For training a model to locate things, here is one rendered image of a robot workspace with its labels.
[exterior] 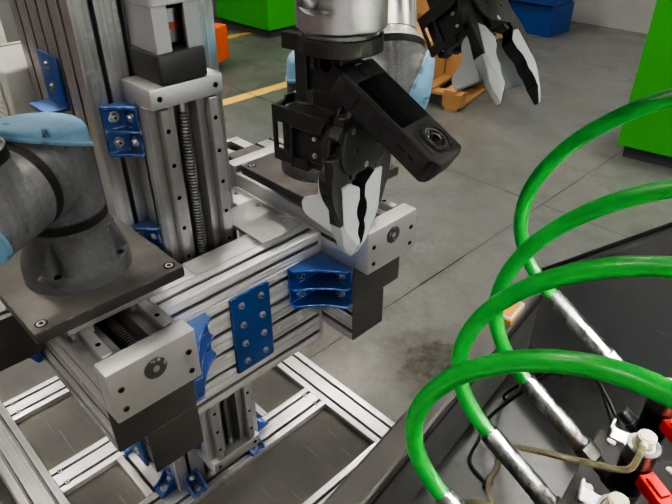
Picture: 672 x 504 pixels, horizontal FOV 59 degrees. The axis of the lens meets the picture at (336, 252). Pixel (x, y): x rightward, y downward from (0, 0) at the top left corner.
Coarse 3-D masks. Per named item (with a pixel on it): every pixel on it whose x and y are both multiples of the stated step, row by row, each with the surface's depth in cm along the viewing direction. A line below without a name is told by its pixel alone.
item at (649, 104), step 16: (656, 96) 47; (608, 112) 50; (624, 112) 49; (640, 112) 48; (592, 128) 51; (608, 128) 50; (560, 144) 54; (576, 144) 52; (544, 160) 55; (560, 160) 54; (544, 176) 56; (528, 192) 57; (528, 208) 59; (528, 272) 61
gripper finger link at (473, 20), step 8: (464, 0) 67; (464, 8) 67; (472, 8) 67; (464, 16) 66; (472, 16) 66; (480, 16) 67; (464, 24) 66; (472, 24) 66; (464, 32) 66; (472, 32) 65; (472, 40) 66; (480, 40) 66; (472, 48) 66; (480, 48) 65
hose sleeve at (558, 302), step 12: (552, 300) 61; (564, 300) 61; (564, 312) 60; (576, 312) 61; (576, 324) 60; (588, 324) 60; (588, 336) 60; (600, 336) 61; (588, 348) 61; (600, 348) 60
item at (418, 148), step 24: (360, 72) 49; (384, 72) 50; (336, 96) 49; (360, 96) 48; (384, 96) 48; (408, 96) 50; (360, 120) 49; (384, 120) 47; (408, 120) 48; (432, 120) 49; (384, 144) 48; (408, 144) 47; (432, 144) 47; (456, 144) 49; (408, 168) 48; (432, 168) 47
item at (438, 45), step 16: (432, 0) 73; (448, 0) 69; (480, 0) 67; (496, 0) 70; (432, 16) 71; (448, 16) 70; (496, 16) 68; (512, 16) 71; (432, 32) 73; (448, 32) 71; (496, 32) 71; (432, 48) 72; (448, 48) 71
